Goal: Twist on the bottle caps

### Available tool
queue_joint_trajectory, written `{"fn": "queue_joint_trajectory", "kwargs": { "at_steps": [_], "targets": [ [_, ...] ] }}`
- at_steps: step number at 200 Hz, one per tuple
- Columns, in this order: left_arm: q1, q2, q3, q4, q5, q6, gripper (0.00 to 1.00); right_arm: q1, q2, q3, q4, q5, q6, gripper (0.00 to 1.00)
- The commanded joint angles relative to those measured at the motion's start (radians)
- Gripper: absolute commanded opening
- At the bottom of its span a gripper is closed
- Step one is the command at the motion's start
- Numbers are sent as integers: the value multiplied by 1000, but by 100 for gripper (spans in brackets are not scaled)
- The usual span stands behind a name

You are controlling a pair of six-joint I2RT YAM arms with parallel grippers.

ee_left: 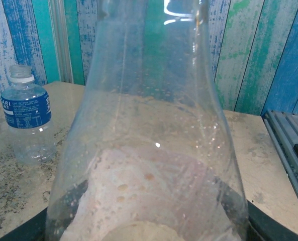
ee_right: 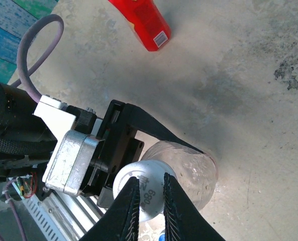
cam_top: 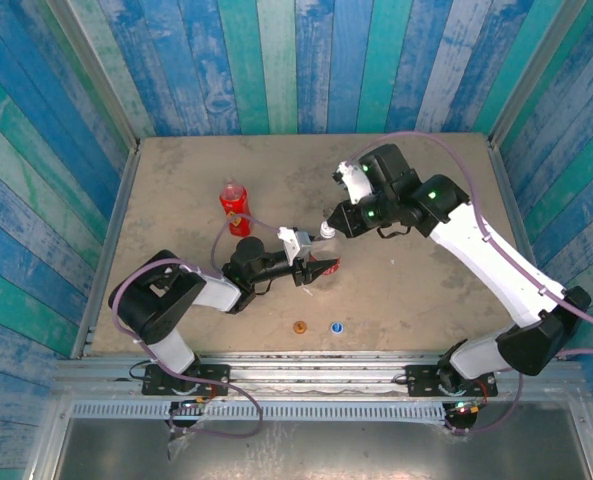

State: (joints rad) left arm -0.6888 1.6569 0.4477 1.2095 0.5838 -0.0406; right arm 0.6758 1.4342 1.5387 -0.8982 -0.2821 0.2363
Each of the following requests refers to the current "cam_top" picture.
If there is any aluminium frame rail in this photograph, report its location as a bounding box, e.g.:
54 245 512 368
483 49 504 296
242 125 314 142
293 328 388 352
53 351 587 403

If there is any right controller board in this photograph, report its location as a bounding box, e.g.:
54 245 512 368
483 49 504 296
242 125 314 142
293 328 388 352
445 397 488 416

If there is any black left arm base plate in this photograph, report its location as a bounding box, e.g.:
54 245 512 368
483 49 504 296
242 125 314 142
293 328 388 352
141 363 231 398

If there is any controller board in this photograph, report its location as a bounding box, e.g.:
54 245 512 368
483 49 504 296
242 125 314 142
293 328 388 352
445 397 488 416
169 397 213 416

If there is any red drink bottle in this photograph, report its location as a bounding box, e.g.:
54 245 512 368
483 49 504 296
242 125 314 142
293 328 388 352
219 178 254 238

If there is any clear bottle red label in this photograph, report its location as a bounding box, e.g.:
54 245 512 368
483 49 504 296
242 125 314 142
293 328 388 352
309 223 343 282

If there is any aluminium corner post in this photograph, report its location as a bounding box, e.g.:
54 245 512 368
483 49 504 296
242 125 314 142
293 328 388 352
486 0 593 146
45 0 142 151

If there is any left controller board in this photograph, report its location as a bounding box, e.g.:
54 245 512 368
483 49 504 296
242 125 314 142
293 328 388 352
169 397 213 416

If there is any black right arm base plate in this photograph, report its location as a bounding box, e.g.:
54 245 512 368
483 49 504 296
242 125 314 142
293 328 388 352
404 364 498 399

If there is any grey metal base sheet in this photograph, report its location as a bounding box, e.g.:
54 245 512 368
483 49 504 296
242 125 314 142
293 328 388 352
55 418 590 480

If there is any aluminium table side rail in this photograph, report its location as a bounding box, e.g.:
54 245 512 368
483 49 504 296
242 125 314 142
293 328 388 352
69 142 143 360
486 139 563 349

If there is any white slotted cable duct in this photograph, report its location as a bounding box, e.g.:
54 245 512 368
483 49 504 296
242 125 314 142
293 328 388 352
69 400 448 422

